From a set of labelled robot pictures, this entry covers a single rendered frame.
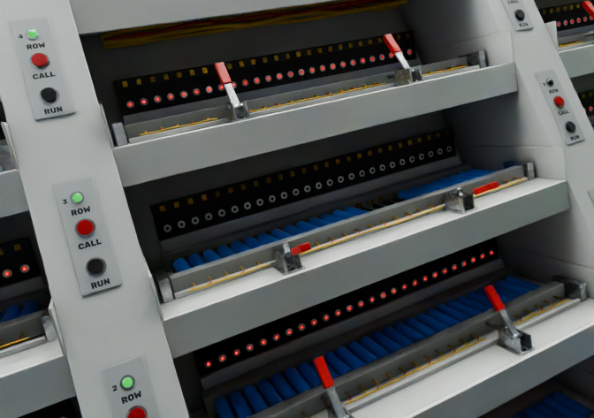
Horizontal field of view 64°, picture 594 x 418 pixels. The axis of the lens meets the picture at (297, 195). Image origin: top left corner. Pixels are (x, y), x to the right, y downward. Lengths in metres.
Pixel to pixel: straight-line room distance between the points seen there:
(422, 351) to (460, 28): 0.54
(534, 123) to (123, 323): 0.65
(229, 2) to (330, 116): 0.20
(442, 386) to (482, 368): 0.06
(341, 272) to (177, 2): 0.40
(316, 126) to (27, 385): 0.43
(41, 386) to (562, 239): 0.73
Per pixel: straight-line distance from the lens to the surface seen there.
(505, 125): 0.88
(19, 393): 0.57
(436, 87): 0.74
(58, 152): 0.58
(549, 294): 0.84
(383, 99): 0.69
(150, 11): 0.67
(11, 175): 0.58
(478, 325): 0.75
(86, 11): 0.67
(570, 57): 0.94
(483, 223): 0.71
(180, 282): 0.59
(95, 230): 0.55
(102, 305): 0.54
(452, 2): 0.94
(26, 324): 0.62
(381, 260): 0.62
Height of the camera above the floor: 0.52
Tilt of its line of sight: 9 degrees up
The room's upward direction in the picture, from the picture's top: 19 degrees counter-clockwise
